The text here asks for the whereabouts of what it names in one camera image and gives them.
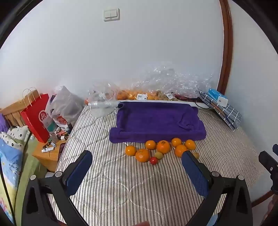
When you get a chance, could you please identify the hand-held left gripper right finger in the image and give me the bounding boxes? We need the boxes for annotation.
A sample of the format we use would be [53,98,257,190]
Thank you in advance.
[181,151,253,226]

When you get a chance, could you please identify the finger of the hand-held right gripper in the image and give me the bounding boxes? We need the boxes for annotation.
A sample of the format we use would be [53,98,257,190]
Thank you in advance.
[259,151,278,181]

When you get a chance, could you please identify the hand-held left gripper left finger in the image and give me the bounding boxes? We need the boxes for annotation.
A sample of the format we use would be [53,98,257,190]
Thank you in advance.
[22,150,94,226]

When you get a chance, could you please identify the oval orange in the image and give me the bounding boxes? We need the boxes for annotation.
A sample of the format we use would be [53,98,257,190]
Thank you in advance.
[184,139,196,150]
[175,144,187,157]

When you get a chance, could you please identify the large orange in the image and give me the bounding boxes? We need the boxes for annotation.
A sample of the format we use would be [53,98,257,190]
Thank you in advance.
[135,149,151,163]
[156,140,171,154]

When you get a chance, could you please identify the purple towel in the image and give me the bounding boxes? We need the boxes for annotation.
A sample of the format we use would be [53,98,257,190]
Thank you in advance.
[109,101,207,144]

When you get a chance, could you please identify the wooden nightstand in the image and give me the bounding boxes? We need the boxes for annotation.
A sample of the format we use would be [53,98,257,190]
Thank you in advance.
[32,139,69,173]

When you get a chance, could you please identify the group of small cosmetic bottles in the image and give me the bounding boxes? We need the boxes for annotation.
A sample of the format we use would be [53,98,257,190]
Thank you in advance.
[42,125,73,153]

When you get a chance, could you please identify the striped bedsheet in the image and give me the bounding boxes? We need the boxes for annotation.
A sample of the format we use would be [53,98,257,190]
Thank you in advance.
[47,102,272,226]

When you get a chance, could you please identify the grey plaid cloth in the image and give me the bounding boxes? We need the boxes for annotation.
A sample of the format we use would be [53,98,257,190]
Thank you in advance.
[199,90,242,131]

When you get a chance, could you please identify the red paper bag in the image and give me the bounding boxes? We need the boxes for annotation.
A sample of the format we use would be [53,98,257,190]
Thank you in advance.
[20,87,51,143]

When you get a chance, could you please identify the grey plastic bag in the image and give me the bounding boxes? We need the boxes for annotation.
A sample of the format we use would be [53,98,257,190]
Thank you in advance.
[46,85,85,131]

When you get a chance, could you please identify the blue printed quilt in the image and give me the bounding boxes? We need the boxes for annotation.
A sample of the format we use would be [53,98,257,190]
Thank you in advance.
[0,139,24,224]

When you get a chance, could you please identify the white plush toy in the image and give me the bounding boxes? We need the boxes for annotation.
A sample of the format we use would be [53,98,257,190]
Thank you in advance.
[0,125,31,150]

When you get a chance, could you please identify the clear plastic bag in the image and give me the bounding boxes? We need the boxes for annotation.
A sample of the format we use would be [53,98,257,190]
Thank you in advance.
[87,83,119,118]

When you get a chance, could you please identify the blue and white box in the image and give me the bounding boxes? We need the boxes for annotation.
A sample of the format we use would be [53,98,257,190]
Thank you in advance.
[207,88,226,101]

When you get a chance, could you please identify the wooden headboard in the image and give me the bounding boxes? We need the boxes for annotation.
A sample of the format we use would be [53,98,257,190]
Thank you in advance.
[0,97,30,128]

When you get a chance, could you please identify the purple cloth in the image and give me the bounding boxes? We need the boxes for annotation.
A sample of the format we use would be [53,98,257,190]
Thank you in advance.
[0,113,9,133]

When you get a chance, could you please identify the clear bag of oranges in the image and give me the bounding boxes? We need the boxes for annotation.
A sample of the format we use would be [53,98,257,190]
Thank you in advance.
[117,86,162,101]

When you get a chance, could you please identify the crinkled clear plastic bags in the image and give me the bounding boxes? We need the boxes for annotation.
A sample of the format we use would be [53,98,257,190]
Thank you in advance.
[132,64,214,101]

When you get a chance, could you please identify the brown wooden door frame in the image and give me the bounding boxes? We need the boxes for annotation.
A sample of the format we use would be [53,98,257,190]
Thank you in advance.
[217,0,234,94]

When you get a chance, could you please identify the white light switch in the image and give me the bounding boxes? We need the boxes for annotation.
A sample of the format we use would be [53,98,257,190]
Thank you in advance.
[103,8,120,22]

